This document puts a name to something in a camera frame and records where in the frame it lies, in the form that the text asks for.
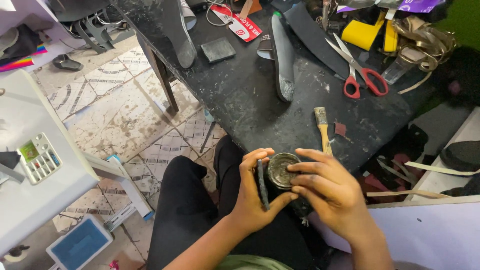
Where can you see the person's right hand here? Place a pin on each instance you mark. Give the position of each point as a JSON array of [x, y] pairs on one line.
[[341, 198]]

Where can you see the person's left hand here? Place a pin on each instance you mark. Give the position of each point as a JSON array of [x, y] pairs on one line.
[[247, 195]]

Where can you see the dark round glue tin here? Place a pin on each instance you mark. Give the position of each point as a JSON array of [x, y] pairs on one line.
[[279, 172]]

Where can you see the person's green shirt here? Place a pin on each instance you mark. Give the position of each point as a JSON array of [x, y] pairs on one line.
[[255, 263]]

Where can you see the small brown sandpaper piece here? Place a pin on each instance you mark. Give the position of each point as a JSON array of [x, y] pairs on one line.
[[339, 129]]

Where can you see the white board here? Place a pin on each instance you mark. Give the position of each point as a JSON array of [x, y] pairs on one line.
[[423, 240]]

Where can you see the beige material strip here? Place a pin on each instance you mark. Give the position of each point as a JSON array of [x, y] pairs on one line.
[[438, 168]]

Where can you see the white shelf with scraps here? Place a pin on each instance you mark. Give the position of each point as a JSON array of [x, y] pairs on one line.
[[450, 165]]

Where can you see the white plank with blue tip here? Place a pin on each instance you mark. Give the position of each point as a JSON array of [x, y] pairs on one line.
[[127, 183]]

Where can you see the black shoe upper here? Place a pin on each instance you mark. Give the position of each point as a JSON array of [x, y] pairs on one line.
[[463, 155]]

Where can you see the dark square rubber block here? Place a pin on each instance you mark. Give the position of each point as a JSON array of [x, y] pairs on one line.
[[218, 49]]

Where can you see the long black material strip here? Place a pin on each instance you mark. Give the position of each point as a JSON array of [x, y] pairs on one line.
[[315, 37]]

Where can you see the large yellow material piece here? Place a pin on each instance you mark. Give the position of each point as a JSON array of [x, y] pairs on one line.
[[360, 34]]

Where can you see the red and white packet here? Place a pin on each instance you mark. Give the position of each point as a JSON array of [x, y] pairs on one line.
[[240, 27]]

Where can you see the small yellow material piece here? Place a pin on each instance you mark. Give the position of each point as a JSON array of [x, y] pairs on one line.
[[390, 37]]

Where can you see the black shoe sole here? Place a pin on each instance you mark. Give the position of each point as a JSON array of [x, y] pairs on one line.
[[182, 33]]

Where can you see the blue and white box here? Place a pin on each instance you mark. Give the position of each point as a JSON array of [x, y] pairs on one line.
[[78, 242]]

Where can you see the purple packet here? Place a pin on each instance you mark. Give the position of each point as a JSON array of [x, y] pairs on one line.
[[418, 5]]

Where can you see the white paint palette tray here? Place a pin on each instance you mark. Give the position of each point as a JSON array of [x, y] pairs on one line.
[[39, 157]]

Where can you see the white side table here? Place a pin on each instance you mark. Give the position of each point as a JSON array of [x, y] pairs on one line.
[[33, 210]]

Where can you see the black cut-out material pieces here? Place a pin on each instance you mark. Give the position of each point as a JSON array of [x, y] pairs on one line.
[[95, 32]]

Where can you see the black shoe part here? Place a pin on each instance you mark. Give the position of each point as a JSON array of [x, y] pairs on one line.
[[67, 63]]

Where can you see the black cloth piece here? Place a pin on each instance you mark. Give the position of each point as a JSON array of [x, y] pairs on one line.
[[9, 159]]

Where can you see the rainbow coloured paper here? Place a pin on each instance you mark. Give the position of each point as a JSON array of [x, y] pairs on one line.
[[17, 62]]

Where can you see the metal drawer rail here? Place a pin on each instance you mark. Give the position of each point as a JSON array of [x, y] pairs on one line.
[[120, 216]]

